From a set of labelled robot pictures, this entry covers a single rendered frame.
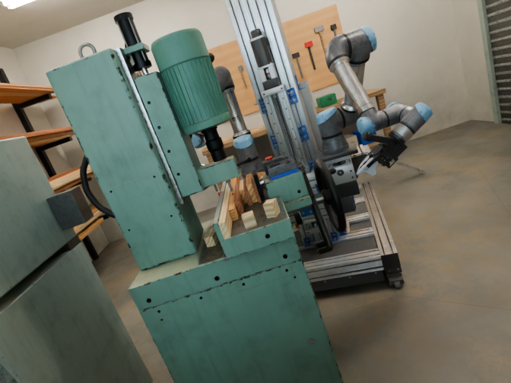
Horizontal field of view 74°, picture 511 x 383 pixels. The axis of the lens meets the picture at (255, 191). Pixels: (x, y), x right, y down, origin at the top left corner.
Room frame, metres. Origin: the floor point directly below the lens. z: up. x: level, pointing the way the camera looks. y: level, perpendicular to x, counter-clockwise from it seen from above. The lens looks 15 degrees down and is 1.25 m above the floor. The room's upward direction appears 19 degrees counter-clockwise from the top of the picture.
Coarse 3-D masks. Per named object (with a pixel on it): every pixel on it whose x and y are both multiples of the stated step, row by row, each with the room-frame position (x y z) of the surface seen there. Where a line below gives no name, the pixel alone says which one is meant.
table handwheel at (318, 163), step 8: (320, 160) 1.20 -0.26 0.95; (320, 168) 1.16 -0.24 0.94; (320, 176) 1.32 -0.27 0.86; (328, 176) 1.11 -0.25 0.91; (320, 184) 1.33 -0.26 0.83; (328, 184) 1.10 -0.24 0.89; (320, 192) 1.33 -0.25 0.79; (328, 192) 1.19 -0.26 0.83; (336, 192) 1.08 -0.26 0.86; (320, 200) 1.20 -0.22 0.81; (328, 200) 1.18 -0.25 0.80; (336, 200) 1.07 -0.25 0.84; (304, 208) 1.20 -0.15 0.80; (328, 208) 1.30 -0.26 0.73; (336, 208) 1.07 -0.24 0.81; (328, 216) 1.28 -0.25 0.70; (344, 216) 1.08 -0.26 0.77; (336, 224) 1.21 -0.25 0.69; (344, 224) 1.09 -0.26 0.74
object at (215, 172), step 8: (224, 160) 1.20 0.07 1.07; (232, 160) 1.19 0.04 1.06; (200, 168) 1.22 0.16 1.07; (208, 168) 1.20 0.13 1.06; (216, 168) 1.20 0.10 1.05; (224, 168) 1.20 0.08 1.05; (232, 168) 1.19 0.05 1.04; (200, 176) 1.20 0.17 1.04; (208, 176) 1.20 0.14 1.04; (216, 176) 1.20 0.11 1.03; (224, 176) 1.20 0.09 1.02; (232, 176) 1.19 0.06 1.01; (208, 184) 1.20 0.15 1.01
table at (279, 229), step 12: (264, 192) 1.24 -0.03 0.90; (252, 204) 1.14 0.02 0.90; (288, 204) 1.11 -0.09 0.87; (300, 204) 1.10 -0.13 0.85; (240, 216) 1.06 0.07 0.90; (264, 216) 0.98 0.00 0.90; (288, 216) 0.92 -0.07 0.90; (240, 228) 0.95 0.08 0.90; (252, 228) 0.92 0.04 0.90; (264, 228) 0.90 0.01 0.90; (276, 228) 0.90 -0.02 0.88; (288, 228) 0.90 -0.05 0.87; (228, 240) 0.91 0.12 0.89; (240, 240) 0.91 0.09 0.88; (252, 240) 0.90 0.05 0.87; (264, 240) 0.90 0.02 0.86; (276, 240) 0.90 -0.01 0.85; (228, 252) 0.91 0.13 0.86; (240, 252) 0.91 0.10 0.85
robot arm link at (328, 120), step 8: (320, 112) 1.88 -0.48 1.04; (328, 112) 1.80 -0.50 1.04; (336, 112) 1.82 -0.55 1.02; (320, 120) 1.82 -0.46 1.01; (328, 120) 1.80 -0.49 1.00; (336, 120) 1.80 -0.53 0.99; (344, 120) 1.81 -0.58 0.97; (320, 128) 1.84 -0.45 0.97; (328, 128) 1.80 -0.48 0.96; (336, 128) 1.80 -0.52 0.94
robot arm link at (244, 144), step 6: (240, 138) 1.99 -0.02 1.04; (246, 138) 1.96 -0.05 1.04; (252, 138) 2.00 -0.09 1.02; (234, 144) 1.98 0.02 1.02; (240, 144) 1.95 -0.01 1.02; (246, 144) 1.95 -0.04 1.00; (252, 144) 1.97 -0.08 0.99; (240, 150) 1.96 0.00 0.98; (246, 150) 1.95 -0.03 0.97; (252, 150) 1.96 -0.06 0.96; (240, 156) 1.96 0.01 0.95; (246, 156) 1.95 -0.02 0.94; (252, 156) 1.95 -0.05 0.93
